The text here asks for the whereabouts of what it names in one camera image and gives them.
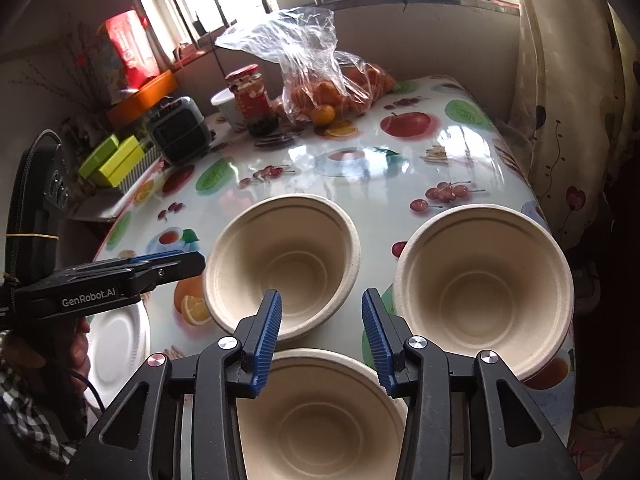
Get clear plastic bag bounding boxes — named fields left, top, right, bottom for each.
left=215, top=7, right=398, bottom=126

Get person's left forearm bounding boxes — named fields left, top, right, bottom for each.
left=0, top=355, right=86, bottom=466

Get red printed gift bag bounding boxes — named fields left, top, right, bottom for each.
left=92, top=10, right=161, bottom=106

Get white paper plate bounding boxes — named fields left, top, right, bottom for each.
left=91, top=299, right=152, bottom=408

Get black cable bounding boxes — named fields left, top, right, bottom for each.
left=70, top=370, right=108, bottom=411

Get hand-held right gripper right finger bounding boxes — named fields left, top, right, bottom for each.
left=361, top=287, right=583, bottom=480

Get small grey heater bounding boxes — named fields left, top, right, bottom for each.
left=150, top=96, right=213, bottom=166

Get beige paper bowl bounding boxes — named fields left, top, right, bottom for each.
left=235, top=347, right=410, bottom=480
left=392, top=204, right=575, bottom=382
left=202, top=194, right=362, bottom=343

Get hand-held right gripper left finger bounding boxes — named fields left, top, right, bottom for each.
left=67, top=289, right=283, bottom=480

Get lime green box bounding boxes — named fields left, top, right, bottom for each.
left=77, top=135, right=121, bottom=181
left=97, top=136, right=143, bottom=186

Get bunch of oranges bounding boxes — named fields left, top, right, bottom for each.
left=282, top=65, right=396, bottom=126

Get orange box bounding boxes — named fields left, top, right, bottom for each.
left=107, top=70, right=180, bottom=128

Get red label jar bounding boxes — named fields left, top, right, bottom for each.
left=225, top=64, right=280, bottom=136

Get person's left hand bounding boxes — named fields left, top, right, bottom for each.
left=65, top=316, right=95, bottom=381

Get grey striped box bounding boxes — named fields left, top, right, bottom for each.
left=120, top=152, right=166, bottom=193

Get grey side shelf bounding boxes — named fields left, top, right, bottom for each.
left=67, top=192, right=131, bottom=223

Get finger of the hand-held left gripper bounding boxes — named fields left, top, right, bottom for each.
left=95, top=254, right=170, bottom=270
left=65, top=251, right=207, bottom=295

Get white plastic tub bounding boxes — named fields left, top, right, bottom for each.
left=211, top=87, right=246, bottom=131

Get fruit print tablecloth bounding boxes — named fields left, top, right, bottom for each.
left=92, top=75, right=576, bottom=480

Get cream printed curtain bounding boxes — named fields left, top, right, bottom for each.
left=507, top=0, right=640, bottom=261

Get dried branches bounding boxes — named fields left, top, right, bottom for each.
left=15, top=25, right=111, bottom=111

